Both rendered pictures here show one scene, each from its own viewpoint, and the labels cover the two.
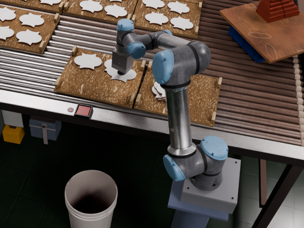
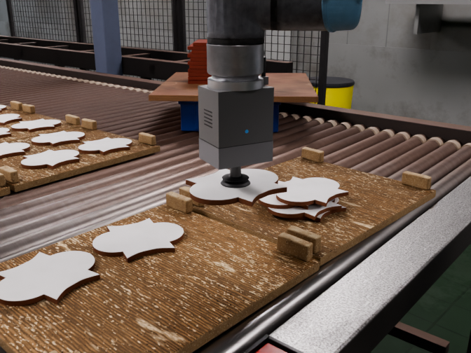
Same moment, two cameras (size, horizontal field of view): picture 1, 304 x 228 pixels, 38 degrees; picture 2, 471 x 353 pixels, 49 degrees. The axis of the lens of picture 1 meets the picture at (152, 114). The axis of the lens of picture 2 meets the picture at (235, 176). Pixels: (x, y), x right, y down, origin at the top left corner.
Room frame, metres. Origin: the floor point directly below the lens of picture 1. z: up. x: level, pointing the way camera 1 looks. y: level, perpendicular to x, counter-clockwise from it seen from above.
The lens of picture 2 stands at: (1.21, 0.73, 1.31)
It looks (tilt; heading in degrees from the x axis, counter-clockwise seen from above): 19 degrees down; 308
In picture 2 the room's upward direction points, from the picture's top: straight up
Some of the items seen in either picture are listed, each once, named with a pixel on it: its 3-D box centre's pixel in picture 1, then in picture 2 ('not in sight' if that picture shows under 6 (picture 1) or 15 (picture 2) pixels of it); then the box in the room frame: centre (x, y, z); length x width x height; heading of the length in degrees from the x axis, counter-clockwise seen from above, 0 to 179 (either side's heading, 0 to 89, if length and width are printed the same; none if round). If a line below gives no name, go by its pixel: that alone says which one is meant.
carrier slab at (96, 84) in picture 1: (102, 76); (139, 276); (1.73, 0.30, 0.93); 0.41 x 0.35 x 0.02; 86
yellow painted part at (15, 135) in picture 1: (11, 123); not in sight; (1.46, 0.72, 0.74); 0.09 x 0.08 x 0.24; 88
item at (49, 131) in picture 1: (45, 125); not in sight; (1.46, 0.54, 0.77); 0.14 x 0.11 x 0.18; 88
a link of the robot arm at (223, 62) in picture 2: (124, 45); (237, 61); (1.64, 0.18, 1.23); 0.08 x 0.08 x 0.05
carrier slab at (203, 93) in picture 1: (179, 93); (308, 197); (1.69, -0.13, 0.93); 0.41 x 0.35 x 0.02; 84
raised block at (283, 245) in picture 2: (132, 98); (294, 246); (1.58, 0.11, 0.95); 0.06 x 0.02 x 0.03; 176
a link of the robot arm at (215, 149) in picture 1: (211, 154); not in sight; (1.17, -0.27, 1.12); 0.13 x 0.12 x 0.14; 122
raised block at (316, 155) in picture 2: (219, 82); (312, 155); (1.81, -0.33, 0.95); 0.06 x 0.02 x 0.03; 174
